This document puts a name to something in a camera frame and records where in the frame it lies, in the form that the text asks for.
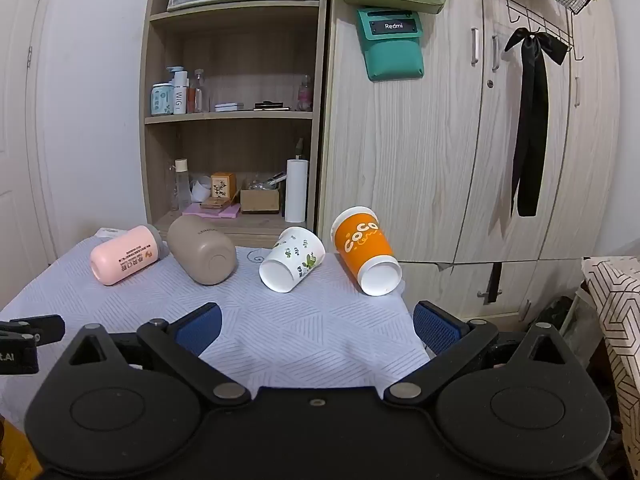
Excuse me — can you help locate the light blue jar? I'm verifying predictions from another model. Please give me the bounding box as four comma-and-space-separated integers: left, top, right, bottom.
151, 83, 176, 116

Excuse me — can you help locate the black ribbon bow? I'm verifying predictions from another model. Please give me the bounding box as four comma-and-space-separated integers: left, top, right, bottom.
504, 27, 571, 218

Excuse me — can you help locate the wooden wardrobe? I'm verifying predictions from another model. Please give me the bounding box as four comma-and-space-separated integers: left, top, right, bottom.
317, 0, 623, 323

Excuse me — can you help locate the geometric patterned cloth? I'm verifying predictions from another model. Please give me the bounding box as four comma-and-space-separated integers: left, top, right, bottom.
581, 256, 640, 463

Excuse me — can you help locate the white paper towel roll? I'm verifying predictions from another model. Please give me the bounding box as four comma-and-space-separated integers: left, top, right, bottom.
284, 158, 309, 224

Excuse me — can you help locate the pink cup with grey lid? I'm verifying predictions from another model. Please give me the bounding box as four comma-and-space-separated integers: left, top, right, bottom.
90, 224, 170, 287

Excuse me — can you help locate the white door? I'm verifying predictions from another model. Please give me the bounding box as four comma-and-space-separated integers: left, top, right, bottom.
25, 0, 156, 263

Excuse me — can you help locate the teal pouch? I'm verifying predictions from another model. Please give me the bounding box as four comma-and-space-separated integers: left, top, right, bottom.
356, 6, 426, 82

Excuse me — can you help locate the yellow flower print box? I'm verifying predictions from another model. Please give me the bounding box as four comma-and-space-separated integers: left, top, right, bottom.
210, 172, 237, 204

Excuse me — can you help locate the white pump bottle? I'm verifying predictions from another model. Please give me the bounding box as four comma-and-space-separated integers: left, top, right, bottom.
166, 66, 190, 115

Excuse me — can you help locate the pale quilted tablecloth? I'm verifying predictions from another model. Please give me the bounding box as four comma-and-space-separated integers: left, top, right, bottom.
0, 236, 434, 433

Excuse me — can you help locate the wooden shelf unit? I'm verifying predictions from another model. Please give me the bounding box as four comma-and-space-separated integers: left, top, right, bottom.
139, 0, 331, 250

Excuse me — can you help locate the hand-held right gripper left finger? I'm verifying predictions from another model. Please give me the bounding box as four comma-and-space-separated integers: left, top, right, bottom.
64, 302, 252, 408

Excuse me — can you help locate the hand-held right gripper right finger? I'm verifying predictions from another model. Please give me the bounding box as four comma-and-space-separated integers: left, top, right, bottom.
384, 301, 583, 406

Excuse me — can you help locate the cardboard box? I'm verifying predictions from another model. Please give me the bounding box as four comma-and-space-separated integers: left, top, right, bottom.
240, 187, 281, 215

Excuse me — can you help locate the brown cup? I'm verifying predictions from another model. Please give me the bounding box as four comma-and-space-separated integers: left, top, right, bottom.
166, 215, 238, 286

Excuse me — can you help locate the black strap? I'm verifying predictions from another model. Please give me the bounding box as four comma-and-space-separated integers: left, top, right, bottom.
487, 262, 504, 304

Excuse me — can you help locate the pink notepad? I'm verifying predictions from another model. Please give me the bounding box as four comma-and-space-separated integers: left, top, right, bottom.
182, 202, 241, 220

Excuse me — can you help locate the clear bottle with cream lid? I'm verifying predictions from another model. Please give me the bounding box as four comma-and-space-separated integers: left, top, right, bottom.
172, 158, 192, 212

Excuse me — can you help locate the yellow object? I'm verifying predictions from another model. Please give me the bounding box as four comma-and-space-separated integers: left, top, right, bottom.
0, 416, 44, 480

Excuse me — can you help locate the orange paper cup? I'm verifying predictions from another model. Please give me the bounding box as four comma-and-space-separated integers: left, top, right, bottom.
330, 206, 403, 297

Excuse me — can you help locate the clear small bottle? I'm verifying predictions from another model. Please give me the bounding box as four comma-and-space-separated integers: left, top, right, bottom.
192, 69, 210, 113

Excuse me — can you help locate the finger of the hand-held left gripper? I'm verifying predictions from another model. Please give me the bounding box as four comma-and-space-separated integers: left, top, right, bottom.
0, 314, 66, 347

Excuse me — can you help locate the white leaf print paper cup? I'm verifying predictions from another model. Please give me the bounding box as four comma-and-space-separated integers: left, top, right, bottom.
258, 226, 326, 294

